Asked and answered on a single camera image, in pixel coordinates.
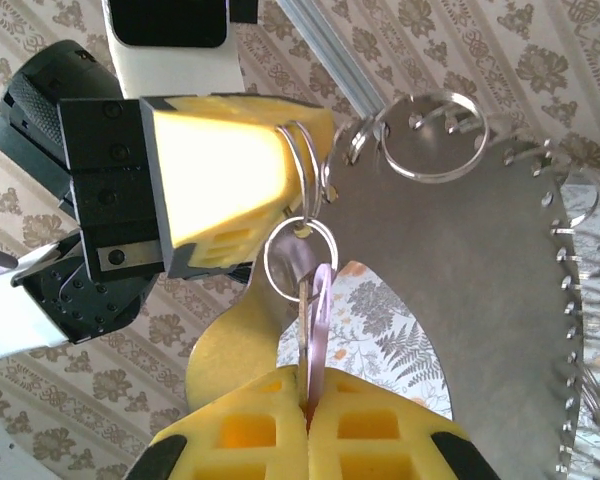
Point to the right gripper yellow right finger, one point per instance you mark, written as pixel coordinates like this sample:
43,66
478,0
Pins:
375,440

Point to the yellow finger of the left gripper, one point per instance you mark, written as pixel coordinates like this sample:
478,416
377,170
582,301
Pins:
220,175
260,107

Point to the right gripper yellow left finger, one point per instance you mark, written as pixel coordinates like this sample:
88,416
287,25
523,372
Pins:
240,440

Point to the small silver keyring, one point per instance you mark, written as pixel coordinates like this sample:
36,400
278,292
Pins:
268,262

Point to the silver key with purple tag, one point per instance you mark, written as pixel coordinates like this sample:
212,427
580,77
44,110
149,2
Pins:
322,320

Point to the left aluminium frame post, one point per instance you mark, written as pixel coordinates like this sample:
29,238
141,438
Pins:
330,55

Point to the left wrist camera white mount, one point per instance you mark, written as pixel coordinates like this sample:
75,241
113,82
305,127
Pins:
180,70

